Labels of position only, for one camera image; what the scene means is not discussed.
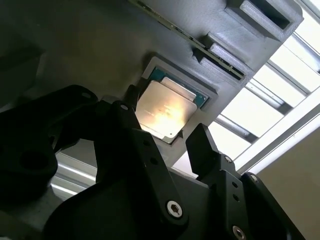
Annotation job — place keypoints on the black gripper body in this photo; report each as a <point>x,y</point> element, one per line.
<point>112,212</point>

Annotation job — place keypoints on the silver CPU green substrate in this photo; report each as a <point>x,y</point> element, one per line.
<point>165,110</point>

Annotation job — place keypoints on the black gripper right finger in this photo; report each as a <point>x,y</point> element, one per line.
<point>237,205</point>

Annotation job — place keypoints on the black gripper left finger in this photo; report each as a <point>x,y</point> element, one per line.
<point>30,150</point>

